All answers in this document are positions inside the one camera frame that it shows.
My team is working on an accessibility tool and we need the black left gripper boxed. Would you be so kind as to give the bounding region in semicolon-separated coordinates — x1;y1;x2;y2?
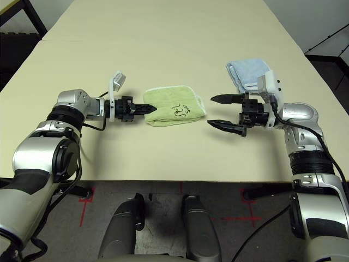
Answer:
110;95;158;123

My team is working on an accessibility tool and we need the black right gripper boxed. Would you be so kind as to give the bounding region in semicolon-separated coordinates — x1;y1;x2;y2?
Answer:
206;91;273;138

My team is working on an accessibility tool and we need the green towel with white trim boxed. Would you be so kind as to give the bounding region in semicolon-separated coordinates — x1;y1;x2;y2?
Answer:
142;85;207;128

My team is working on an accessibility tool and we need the folded light blue towel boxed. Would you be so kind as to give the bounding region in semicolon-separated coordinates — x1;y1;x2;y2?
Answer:
225;57;270;94

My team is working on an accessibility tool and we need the red floor tape mark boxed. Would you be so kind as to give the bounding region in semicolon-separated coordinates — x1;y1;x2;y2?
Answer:
79;187;96;227
215;188;262;227

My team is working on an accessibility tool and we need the black side cabinet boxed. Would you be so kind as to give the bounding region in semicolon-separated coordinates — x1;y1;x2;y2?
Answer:
304;53;349;110

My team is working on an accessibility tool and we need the black tripod stand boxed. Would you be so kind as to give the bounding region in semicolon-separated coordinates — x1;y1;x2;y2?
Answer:
305;24;349;55

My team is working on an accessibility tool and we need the black foam floor mat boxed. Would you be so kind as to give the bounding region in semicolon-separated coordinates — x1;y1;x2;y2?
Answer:
0;32;41;91

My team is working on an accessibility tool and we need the black-framed side table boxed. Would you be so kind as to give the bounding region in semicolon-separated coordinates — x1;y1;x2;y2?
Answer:
0;0;49;40

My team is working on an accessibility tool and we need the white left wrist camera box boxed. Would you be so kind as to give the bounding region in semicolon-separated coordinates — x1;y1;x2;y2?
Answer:
107;70;128;122

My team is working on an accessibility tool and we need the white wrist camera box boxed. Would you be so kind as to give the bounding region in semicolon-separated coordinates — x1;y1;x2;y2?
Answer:
256;69;285;130
107;70;128;122

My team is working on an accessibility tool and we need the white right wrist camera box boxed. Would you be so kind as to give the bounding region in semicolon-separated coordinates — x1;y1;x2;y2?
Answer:
256;69;285;130

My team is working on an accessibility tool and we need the black left wrist camera cable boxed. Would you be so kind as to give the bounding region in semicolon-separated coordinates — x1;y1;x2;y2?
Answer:
16;91;110;262

